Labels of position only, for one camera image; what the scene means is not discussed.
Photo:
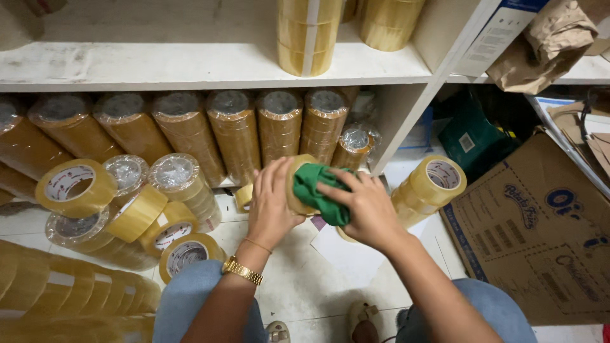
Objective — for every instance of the white and blue box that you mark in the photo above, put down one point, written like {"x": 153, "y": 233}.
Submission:
{"x": 500, "y": 33}

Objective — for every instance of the tape stack with white strip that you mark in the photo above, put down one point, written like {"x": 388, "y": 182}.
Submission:
{"x": 307, "y": 38}

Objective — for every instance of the short wrapped tape tube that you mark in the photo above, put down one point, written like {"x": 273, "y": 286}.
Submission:
{"x": 352, "y": 147}

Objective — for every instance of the person's right sandal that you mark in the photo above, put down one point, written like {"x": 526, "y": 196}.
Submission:
{"x": 362, "y": 321}

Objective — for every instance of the person's blue jeans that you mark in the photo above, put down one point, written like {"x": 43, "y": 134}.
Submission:
{"x": 190, "y": 295}

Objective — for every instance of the row of wrapped tape tubes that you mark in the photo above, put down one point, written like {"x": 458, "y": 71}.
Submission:
{"x": 190, "y": 128}

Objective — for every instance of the plastic wrapped tape tube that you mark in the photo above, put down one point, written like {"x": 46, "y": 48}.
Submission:
{"x": 86, "y": 236}
{"x": 183, "y": 183}
{"x": 125, "y": 171}

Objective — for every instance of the person's left sandal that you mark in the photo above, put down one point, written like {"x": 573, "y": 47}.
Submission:
{"x": 278, "y": 332}

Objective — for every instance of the dark green packet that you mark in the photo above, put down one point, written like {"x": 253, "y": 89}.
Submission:
{"x": 472, "y": 138}

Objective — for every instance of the plain yellowish tape stack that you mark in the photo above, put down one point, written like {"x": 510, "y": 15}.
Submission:
{"x": 388, "y": 24}

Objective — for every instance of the printed brown cardboard carton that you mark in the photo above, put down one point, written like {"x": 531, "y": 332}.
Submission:
{"x": 538, "y": 238}

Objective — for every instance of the loose tape roll white core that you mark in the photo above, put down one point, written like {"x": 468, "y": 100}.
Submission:
{"x": 188, "y": 255}
{"x": 138, "y": 214}
{"x": 167, "y": 231}
{"x": 95, "y": 197}

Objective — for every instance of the person's right hand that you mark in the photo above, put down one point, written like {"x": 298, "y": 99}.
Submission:
{"x": 371, "y": 214}

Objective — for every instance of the gold wrist watch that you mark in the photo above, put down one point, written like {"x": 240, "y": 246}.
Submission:
{"x": 242, "y": 271}

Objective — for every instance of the person's sandal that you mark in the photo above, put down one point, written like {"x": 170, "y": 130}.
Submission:
{"x": 362, "y": 321}
{"x": 278, "y": 332}

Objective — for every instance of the crumpled brown paper bag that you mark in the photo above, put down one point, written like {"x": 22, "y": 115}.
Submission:
{"x": 548, "y": 47}

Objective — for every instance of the unwrapped tape roll stack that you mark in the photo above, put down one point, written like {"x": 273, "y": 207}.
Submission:
{"x": 422, "y": 190}

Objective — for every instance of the person's left hand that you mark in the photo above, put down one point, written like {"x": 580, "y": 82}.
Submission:
{"x": 270, "y": 209}

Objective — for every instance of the green cloth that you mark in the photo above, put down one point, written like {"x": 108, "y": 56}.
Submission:
{"x": 314, "y": 190}

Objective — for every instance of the clear yellowish tape roll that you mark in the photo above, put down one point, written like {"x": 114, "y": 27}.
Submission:
{"x": 298, "y": 200}

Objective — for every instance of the white paper sheet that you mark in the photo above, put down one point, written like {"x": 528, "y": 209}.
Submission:
{"x": 348, "y": 257}

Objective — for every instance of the heap of flat cardboard sheets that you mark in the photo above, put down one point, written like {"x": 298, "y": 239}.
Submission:
{"x": 576, "y": 133}

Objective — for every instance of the white shelf unit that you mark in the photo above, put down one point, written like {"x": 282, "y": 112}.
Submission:
{"x": 190, "y": 64}

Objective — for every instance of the small narrow tape roll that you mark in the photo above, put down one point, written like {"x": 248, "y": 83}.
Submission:
{"x": 244, "y": 196}

